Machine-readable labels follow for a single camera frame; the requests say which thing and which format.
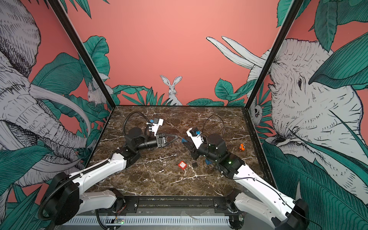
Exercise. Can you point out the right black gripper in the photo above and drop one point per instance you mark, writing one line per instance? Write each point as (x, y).
(195, 152)

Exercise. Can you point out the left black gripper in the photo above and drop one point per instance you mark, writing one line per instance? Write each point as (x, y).
(161, 143)

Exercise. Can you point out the red safety padlock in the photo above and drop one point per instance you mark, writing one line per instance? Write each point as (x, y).
(182, 165)

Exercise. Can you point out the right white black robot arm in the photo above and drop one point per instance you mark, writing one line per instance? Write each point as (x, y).
(271, 206)

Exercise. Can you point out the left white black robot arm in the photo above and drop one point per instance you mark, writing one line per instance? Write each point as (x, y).
(67, 194)

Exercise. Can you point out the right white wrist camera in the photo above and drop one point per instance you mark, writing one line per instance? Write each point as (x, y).
(196, 136)

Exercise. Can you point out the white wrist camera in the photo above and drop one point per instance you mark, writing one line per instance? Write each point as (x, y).
(154, 124)
(196, 136)

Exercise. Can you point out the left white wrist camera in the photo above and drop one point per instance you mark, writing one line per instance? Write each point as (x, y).
(154, 124)

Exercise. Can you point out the black mounting rail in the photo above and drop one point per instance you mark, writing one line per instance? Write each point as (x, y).
(172, 204)

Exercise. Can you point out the white slotted cable duct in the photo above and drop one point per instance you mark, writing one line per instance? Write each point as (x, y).
(165, 220)

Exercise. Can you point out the left black frame post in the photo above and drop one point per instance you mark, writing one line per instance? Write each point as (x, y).
(60, 13)

